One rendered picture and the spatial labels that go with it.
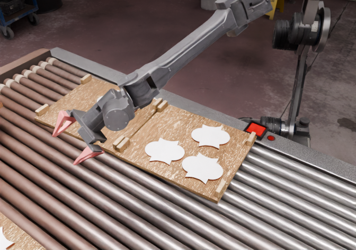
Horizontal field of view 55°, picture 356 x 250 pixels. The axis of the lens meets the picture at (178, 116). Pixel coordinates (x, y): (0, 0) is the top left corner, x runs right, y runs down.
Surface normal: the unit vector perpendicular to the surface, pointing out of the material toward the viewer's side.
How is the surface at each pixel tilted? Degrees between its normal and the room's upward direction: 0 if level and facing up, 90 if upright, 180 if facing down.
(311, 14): 90
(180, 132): 0
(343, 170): 0
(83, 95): 0
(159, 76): 71
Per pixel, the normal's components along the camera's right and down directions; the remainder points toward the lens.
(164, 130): 0.00, -0.77
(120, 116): 0.26, 0.44
